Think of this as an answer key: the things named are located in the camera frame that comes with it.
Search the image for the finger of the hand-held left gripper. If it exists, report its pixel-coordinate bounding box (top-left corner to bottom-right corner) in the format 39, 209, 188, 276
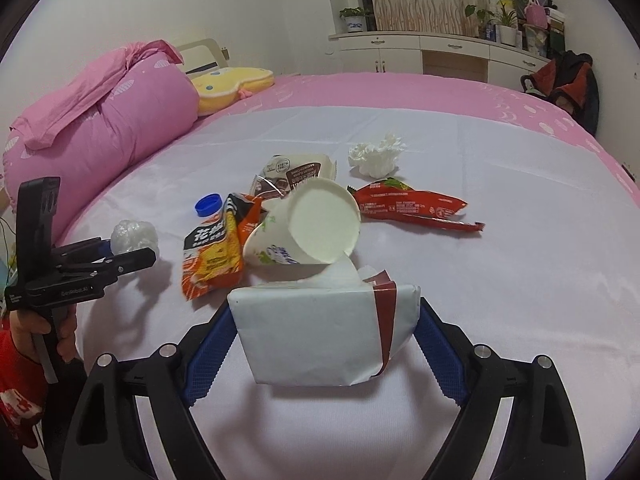
75, 246, 157, 283
54, 237, 114, 262

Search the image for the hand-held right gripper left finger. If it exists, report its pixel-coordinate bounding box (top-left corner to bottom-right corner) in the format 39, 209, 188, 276
47, 305, 239, 480

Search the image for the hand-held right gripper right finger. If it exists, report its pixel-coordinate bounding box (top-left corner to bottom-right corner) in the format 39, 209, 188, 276
413, 296, 596, 480

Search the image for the clear plastic ball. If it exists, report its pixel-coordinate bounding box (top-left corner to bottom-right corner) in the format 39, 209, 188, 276
110, 219, 161, 261

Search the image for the white paper packet red stripe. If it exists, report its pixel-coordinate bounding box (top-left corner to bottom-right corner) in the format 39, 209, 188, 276
227, 259, 424, 390

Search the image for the brown white cookie wrapper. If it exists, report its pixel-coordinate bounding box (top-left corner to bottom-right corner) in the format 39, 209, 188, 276
250, 154, 338, 202

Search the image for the white tissue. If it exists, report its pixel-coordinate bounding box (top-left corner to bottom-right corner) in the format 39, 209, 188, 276
348, 132, 407, 180

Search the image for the person's left forearm red sleeve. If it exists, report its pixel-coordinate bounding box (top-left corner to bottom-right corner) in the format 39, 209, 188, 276
0, 330, 49, 450

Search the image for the person's left hand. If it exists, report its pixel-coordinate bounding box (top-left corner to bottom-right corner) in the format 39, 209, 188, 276
1, 305, 79, 367

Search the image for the orange snack packet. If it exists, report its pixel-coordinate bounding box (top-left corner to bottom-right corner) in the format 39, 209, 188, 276
181, 194, 266, 302

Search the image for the blue bottle cap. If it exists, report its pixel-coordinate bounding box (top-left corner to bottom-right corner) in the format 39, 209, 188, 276
195, 193, 226, 226

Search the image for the pink rolled quilt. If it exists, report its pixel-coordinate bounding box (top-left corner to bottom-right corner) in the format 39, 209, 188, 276
1, 40, 201, 243

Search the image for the red snack wrapper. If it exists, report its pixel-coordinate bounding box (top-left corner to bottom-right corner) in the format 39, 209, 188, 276
348, 177, 486, 234

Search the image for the white paper cup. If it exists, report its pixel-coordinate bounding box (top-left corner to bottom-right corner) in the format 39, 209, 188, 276
243, 177, 362, 267

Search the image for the yellow plush pillow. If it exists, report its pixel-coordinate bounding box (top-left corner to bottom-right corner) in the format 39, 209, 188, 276
190, 66, 275, 117

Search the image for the cream bed headboard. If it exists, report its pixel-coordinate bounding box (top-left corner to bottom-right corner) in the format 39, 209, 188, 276
172, 37, 232, 77

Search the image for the pink bed sheet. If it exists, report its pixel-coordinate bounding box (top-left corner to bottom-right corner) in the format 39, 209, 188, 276
192, 71, 639, 188

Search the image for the dark red clothing pile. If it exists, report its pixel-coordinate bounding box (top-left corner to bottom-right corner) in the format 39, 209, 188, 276
520, 51, 600, 136

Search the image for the plant in blue white pot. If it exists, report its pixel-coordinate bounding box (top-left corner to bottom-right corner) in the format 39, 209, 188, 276
340, 6, 374, 34

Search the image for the green vine plant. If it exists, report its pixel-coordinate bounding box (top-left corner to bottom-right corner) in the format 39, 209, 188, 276
465, 2, 497, 39

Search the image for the pink handbag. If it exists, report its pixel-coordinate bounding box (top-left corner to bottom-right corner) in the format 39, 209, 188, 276
524, 0, 550, 31

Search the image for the cream wall cabinet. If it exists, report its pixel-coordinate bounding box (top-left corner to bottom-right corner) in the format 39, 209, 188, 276
328, 30, 552, 93

